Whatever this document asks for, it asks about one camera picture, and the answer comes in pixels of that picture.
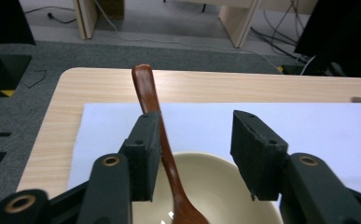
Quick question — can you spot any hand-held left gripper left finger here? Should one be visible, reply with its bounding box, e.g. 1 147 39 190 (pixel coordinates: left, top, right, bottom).
118 111 163 203

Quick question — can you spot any light wooden desk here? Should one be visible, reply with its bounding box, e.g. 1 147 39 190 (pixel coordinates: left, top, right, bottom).
72 0 321 49

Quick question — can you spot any brown wooden spoon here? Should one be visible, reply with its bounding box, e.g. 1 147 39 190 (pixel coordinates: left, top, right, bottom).
131 63 212 224

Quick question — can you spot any white paper sheet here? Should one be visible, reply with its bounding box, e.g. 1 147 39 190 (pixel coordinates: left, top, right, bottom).
66 102 361 200

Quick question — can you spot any cream ceramic bowl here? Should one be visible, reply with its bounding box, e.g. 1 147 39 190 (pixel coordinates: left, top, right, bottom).
131 151 285 224

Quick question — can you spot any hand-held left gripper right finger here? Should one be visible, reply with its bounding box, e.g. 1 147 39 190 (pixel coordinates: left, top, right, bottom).
229 109 289 202

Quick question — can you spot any black stand base striped tape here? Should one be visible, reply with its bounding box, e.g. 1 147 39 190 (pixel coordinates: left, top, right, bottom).
276 60 347 77
0 43 33 99

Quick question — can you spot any black floor cable with plug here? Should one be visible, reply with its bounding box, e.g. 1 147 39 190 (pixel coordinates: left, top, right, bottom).
23 5 78 25

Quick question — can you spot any black cable bundle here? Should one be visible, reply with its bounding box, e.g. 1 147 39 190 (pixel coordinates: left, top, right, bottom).
251 0 310 63

